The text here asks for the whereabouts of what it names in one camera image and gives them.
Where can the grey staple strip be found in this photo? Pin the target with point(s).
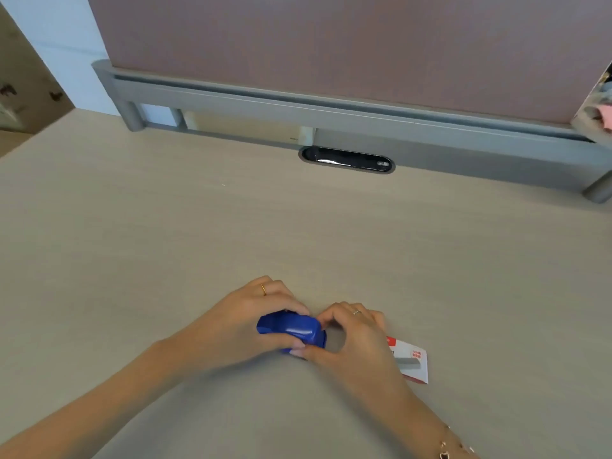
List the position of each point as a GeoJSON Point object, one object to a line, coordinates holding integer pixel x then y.
{"type": "Point", "coordinates": [409, 364]}

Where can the white storage box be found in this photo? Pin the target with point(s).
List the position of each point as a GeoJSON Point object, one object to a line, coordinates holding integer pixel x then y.
{"type": "Point", "coordinates": [590, 107]}

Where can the person's right thumb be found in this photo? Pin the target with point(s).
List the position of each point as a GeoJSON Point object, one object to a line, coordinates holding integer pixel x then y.
{"type": "Point", "coordinates": [320, 358]}

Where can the person's left forearm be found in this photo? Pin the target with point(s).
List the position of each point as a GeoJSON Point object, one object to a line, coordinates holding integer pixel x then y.
{"type": "Point", "coordinates": [95, 401]}

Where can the blue stapler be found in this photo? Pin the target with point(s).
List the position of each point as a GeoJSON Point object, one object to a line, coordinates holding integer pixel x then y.
{"type": "Point", "coordinates": [294, 327]}

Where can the person's left hand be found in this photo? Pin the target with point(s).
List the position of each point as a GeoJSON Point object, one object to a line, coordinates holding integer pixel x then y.
{"type": "Point", "coordinates": [229, 320]}

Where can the person's right hand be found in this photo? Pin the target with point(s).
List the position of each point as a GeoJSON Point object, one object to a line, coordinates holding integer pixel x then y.
{"type": "Point", "coordinates": [356, 353]}

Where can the grey partition base rail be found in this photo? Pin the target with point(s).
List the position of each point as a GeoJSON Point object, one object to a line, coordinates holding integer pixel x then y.
{"type": "Point", "coordinates": [334, 119]}

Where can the beige patterned board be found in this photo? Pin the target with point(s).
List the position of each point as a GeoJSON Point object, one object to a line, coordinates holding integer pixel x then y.
{"type": "Point", "coordinates": [28, 90]}

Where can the person's left fingers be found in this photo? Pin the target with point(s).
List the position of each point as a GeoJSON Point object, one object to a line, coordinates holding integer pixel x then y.
{"type": "Point", "coordinates": [279, 293]}

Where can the person's right forearm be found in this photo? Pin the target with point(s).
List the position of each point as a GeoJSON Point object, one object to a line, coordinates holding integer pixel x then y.
{"type": "Point", "coordinates": [420, 425]}

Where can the mauve desk partition panel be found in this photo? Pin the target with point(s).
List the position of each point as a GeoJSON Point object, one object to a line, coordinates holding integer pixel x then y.
{"type": "Point", "coordinates": [344, 47]}

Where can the white red staple box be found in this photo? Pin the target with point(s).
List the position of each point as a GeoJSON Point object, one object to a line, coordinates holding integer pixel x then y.
{"type": "Point", "coordinates": [413, 360]}

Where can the pink item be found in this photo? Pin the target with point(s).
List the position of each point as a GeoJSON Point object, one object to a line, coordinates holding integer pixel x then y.
{"type": "Point", "coordinates": [605, 118]}

